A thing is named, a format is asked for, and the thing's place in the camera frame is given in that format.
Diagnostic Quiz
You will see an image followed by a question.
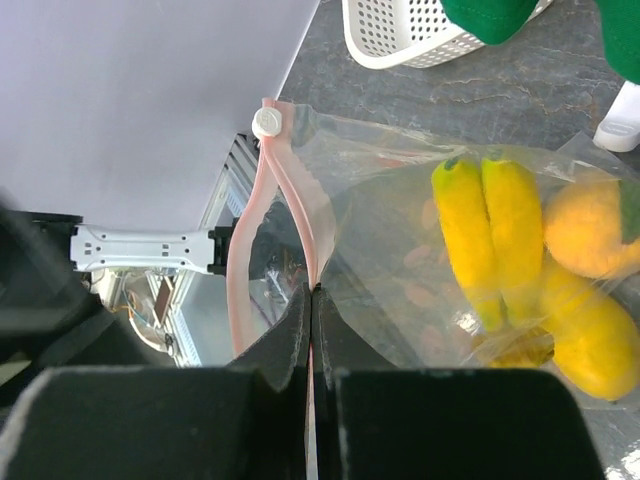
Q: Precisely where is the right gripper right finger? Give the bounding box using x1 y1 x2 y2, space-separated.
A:
310 286 396 479

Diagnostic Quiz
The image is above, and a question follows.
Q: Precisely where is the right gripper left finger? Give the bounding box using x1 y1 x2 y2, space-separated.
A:
230 284 311 430

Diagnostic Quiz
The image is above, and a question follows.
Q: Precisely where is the clear zip top bag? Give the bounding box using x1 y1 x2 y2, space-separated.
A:
226 99 639 409

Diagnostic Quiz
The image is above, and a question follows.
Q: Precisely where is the yellow banana bunch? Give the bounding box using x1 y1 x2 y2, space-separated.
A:
431 157 554 368

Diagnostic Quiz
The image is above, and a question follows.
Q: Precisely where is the yellow mango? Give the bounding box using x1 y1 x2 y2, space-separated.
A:
539 257 639 401

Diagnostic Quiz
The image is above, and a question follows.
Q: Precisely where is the orange peach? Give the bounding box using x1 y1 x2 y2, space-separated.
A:
544 179 639 279

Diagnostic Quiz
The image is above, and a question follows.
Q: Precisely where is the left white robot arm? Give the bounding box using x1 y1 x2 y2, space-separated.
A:
1 203 233 386

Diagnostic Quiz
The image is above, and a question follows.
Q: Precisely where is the white perforated plastic basket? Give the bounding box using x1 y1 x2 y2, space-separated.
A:
342 0 551 70

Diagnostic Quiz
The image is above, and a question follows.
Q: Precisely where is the white clothes rack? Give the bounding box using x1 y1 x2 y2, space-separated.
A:
593 81 640 153

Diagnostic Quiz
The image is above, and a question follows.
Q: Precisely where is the green t-shirt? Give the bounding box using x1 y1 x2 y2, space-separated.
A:
441 0 639 84

